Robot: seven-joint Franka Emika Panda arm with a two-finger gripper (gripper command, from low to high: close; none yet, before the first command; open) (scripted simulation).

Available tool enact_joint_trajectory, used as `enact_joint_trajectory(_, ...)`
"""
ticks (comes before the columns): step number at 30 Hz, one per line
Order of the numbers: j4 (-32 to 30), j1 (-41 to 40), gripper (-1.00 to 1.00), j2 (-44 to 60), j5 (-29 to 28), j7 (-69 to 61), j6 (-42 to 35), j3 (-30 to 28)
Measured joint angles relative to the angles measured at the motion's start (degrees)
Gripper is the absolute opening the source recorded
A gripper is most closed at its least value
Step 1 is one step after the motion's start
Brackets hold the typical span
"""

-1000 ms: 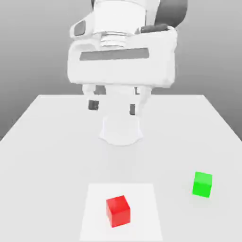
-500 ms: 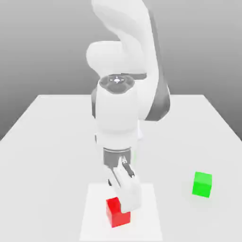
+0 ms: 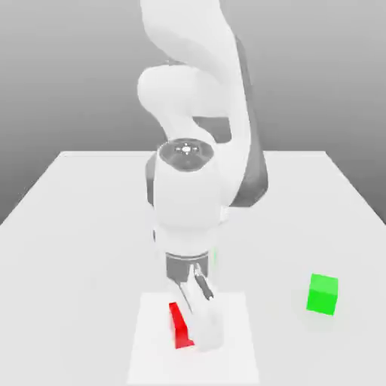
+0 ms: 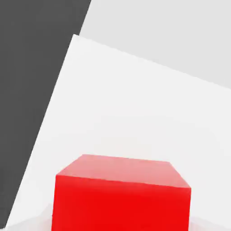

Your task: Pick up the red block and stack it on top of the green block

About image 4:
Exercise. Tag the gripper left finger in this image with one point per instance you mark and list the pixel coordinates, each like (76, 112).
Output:
(38, 222)

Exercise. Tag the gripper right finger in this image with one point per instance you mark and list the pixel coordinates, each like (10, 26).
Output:
(202, 226)

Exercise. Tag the small red cube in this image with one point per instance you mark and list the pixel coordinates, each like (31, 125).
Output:
(121, 202)

